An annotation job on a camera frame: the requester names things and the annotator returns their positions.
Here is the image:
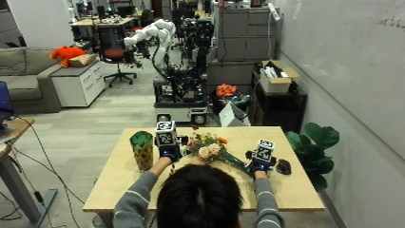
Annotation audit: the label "person's left hand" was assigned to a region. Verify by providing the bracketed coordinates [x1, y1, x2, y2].
[159, 135, 191, 163]

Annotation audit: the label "person's right hand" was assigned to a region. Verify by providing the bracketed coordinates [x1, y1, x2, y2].
[244, 149, 279, 174]

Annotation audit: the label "flower bouquet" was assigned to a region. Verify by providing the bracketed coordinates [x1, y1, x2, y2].
[181, 125, 257, 176]

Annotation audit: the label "right glove marker cube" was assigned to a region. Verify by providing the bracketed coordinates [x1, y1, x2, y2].
[253, 138, 276, 162]

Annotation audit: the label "glove marker cube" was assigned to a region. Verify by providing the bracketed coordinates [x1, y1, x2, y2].
[253, 138, 276, 162]
[155, 120, 179, 147]

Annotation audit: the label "black computer mouse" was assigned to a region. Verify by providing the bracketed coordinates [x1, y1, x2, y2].
[275, 159, 293, 176]

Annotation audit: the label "left glove marker cube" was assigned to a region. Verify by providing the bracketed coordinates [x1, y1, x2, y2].
[155, 120, 179, 147]

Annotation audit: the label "green patterned vase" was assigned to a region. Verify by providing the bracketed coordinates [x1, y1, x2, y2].
[130, 130, 156, 172]

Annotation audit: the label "green leafy potted plant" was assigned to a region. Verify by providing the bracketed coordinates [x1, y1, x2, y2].
[285, 122, 343, 193]

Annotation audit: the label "white folded card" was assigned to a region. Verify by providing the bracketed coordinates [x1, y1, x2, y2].
[217, 101, 252, 128]

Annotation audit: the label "the person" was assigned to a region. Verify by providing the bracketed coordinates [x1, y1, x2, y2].
[112, 157, 287, 228]

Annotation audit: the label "black shelf unit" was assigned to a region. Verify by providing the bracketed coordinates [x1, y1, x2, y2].
[251, 70, 309, 133]

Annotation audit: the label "orange cloth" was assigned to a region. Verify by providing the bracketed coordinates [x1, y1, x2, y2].
[215, 83, 239, 99]

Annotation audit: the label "open cardboard box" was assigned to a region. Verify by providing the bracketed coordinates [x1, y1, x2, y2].
[259, 60, 301, 94]

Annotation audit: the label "white drawer cabinet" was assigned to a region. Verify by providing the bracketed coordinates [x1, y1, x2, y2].
[50, 60, 107, 108]

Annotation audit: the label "black office chair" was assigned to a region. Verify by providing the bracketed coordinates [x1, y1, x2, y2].
[96, 25, 140, 88]

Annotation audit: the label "brown paper bag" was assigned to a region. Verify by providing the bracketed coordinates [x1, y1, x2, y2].
[68, 53, 99, 68]

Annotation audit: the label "wooden side desk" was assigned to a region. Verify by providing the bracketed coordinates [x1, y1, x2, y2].
[0, 117, 59, 224]

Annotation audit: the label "grey filing cabinets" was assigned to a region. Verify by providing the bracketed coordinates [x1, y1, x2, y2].
[207, 6, 281, 86]

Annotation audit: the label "orange plush toy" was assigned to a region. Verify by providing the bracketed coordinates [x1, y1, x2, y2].
[48, 46, 90, 68]

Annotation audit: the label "grey sofa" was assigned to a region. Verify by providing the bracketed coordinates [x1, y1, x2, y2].
[0, 47, 64, 115]

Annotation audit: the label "blue laptop screen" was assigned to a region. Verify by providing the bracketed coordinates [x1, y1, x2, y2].
[0, 81, 15, 125]

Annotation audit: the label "wooden background desk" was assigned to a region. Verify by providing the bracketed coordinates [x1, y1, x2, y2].
[68, 10, 144, 42]

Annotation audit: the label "black floor cable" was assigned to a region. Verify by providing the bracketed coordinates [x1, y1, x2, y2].
[0, 116, 87, 228]

